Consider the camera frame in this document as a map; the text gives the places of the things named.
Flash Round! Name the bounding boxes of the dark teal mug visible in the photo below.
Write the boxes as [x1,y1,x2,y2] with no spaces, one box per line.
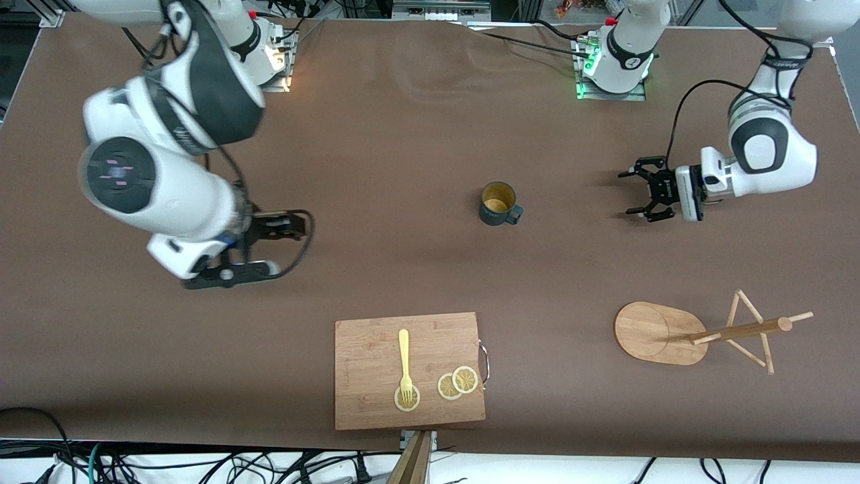
[479,181,524,227]

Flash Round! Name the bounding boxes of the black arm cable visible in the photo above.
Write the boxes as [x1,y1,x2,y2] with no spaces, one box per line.
[669,0,815,169]
[121,27,315,280]

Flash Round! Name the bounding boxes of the yellow plastic fork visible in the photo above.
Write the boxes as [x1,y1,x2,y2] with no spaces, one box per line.
[398,329,415,406]

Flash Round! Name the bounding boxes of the grey box behind table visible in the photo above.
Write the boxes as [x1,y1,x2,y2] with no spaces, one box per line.
[393,0,492,21]

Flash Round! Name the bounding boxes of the small metal bracket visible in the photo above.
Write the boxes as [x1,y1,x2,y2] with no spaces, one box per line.
[400,430,438,452]

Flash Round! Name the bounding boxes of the brown table cover sheet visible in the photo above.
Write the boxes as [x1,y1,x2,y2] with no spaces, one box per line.
[0,13,860,463]

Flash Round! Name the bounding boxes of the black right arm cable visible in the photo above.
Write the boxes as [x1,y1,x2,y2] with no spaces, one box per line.
[121,27,315,280]

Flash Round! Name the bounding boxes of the black looped floor cable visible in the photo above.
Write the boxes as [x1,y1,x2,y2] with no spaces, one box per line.
[0,407,76,484]

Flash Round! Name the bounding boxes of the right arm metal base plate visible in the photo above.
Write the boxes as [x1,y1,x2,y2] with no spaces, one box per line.
[259,30,296,93]

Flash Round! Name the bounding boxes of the black base power cable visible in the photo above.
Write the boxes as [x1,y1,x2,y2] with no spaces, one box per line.
[464,20,593,61]

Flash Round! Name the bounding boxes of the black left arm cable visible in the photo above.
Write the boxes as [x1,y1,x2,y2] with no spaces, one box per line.
[669,0,815,169]

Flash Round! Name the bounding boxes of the wooden cutting board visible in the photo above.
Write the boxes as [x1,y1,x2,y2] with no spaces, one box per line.
[335,312,486,431]

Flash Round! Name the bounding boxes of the wooden post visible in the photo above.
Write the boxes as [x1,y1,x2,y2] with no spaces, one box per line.
[386,431,432,484]

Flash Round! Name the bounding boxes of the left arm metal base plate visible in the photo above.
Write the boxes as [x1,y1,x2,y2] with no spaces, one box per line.
[574,37,647,102]

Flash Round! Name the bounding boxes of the wooden cup rack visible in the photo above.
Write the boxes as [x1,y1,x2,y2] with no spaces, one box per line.
[614,289,814,375]

